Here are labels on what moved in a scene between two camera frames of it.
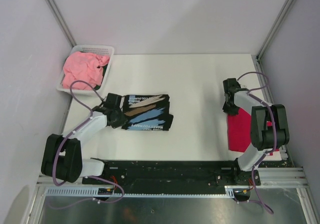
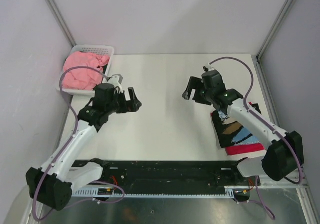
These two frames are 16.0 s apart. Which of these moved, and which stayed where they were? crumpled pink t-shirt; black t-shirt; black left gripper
Moved: black t-shirt; black left gripper
Stayed: crumpled pink t-shirt
